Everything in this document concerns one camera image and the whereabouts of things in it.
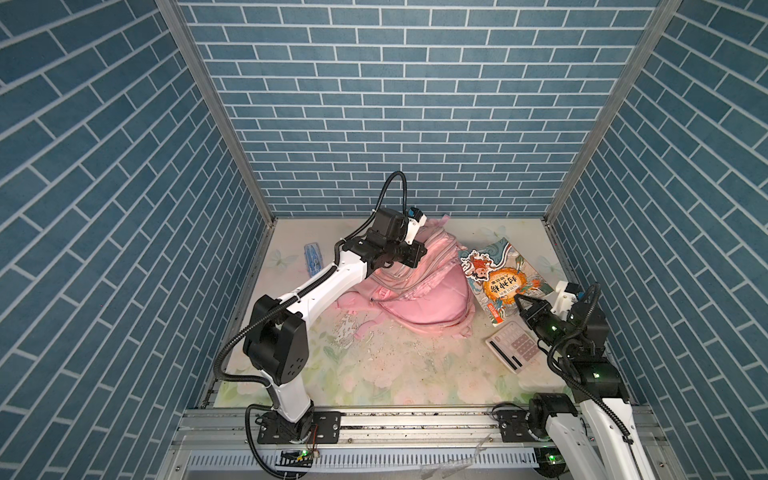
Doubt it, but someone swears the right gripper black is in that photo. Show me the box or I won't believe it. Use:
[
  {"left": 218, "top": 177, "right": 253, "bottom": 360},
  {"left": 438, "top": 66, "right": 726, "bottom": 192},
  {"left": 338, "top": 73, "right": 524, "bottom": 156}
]
[{"left": 514, "top": 292, "right": 577, "bottom": 359}]

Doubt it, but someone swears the colourful picture book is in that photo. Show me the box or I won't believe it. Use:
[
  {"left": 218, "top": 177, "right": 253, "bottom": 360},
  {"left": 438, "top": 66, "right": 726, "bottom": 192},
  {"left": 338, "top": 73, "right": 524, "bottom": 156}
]
[{"left": 459, "top": 237, "right": 554, "bottom": 326}]

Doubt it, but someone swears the pink student backpack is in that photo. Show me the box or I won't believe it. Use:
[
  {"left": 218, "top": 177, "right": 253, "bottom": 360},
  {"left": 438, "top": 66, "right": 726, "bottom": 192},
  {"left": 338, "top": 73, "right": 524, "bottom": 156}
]
[{"left": 335, "top": 215, "right": 475, "bottom": 338}]

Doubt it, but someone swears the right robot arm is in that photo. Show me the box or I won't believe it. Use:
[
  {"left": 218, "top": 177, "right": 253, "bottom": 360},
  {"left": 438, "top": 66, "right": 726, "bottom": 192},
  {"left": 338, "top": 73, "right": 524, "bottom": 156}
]
[{"left": 515, "top": 284, "right": 656, "bottom": 479}]

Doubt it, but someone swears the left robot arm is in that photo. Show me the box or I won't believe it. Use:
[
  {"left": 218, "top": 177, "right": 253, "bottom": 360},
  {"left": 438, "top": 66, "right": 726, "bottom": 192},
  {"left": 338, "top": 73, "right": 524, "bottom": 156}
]
[{"left": 243, "top": 207, "right": 427, "bottom": 443}]

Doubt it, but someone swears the pink white calculator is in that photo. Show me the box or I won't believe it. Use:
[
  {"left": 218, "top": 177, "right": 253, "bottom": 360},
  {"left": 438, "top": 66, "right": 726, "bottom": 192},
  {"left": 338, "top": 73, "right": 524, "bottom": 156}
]
[{"left": 485, "top": 319, "right": 546, "bottom": 375}]

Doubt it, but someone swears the blue clear pencil case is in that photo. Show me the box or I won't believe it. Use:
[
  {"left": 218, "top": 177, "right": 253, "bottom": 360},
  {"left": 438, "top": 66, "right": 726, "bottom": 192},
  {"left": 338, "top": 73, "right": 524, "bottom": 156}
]
[{"left": 304, "top": 242, "right": 324, "bottom": 278}]

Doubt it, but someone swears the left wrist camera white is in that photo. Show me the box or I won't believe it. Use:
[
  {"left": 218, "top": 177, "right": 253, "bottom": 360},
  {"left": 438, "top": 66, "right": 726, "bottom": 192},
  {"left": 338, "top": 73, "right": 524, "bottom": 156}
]
[{"left": 404, "top": 207, "right": 427, "bottom": 245}]

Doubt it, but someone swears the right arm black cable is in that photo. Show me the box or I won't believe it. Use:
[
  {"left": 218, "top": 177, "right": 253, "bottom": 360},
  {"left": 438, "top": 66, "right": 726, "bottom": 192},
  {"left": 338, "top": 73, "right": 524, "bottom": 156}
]
[{"left": 545, "top": 283, "right": 634, "bottom": 445}]

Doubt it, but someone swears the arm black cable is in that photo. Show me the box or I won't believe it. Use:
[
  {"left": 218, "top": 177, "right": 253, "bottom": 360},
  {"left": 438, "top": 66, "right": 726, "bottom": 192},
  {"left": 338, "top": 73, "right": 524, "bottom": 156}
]
[
  {"left": 545, "top": 283, "right": 634, "bottom": 445},
  {"left": 212, "top": 170, "right": 409, "bottom": 480}
]

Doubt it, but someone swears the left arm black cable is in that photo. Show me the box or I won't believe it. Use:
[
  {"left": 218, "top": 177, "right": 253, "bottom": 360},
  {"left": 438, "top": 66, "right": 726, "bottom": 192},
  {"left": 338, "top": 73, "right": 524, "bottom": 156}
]
[{"left": 212, "top": 170, "right": 409, "bottom": 480}]

